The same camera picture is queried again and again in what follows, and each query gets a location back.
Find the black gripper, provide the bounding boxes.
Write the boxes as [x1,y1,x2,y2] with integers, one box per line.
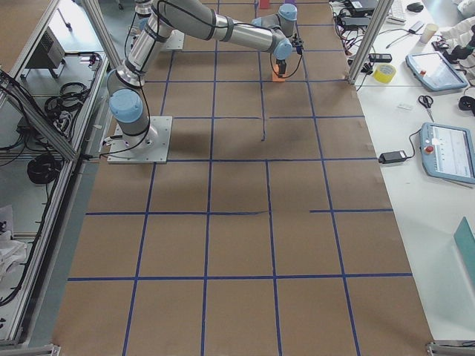
[275,59,286,77]

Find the orange foam cube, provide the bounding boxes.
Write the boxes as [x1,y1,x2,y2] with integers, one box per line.
[272,73,286,82]

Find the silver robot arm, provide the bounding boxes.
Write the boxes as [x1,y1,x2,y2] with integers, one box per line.
[107,1,298,152]

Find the black phone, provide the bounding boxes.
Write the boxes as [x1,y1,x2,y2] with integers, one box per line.
[368,53,393,63]

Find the yellow tape roll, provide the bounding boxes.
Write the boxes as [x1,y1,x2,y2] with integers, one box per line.
[373,64,396,84]

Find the black power adapter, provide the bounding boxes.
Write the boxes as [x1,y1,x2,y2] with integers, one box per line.
[378,151,407,164]

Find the far blue teach pendant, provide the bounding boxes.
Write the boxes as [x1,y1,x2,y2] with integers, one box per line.
[405,52,468,91]

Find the blue teach pendant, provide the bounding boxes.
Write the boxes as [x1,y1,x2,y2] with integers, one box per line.
[419,122,474,184]
[405,52,468,91]

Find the near blue teach pendant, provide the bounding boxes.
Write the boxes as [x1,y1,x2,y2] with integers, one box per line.
[419,122,474,184]

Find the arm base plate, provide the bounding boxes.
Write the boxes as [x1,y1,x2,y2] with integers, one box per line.
[107,116,173,164]
[162,30,185,51]

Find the aluminium frame post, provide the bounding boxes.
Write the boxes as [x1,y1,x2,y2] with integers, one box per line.
[347,0,393,85]

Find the black handled scissors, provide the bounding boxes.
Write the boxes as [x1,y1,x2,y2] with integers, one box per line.
[418,95,434,122]

